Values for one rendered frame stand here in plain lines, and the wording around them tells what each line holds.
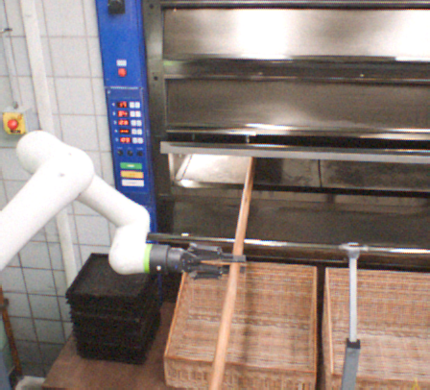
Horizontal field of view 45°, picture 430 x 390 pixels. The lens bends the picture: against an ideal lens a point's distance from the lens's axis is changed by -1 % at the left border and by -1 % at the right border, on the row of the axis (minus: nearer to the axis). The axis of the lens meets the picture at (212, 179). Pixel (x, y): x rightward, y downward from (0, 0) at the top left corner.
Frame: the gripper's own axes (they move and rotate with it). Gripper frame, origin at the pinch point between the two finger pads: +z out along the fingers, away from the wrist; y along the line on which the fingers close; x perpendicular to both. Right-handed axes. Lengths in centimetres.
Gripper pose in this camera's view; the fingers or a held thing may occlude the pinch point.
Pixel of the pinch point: (234, 263)
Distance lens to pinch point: 164.7
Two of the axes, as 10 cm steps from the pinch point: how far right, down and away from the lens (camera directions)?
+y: 0.2, 9.0, 4.3
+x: -1.3, 4.3, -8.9
